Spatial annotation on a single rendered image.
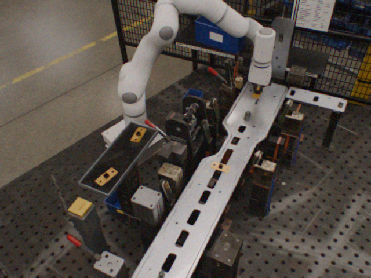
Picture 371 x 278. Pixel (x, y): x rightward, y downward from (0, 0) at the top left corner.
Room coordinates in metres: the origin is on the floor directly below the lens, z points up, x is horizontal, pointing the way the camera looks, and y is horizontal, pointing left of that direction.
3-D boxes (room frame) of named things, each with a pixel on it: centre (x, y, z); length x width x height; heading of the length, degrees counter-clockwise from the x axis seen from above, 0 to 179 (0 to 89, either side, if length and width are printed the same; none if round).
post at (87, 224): (0.75, 0.39, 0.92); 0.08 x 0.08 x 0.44; 61
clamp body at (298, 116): (1.28, -0.52, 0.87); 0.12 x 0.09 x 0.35; 61
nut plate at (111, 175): (0.87, 0.31, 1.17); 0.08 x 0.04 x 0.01; 137
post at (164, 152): (1.04, 0.10, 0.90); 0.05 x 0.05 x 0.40; 61
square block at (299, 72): (1.61, -0.61, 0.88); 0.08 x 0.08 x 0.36; 61
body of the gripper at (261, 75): (1.43, -0.36, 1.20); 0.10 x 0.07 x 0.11; 61
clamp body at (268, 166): (0.99, -0.32, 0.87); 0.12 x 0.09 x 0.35; 61
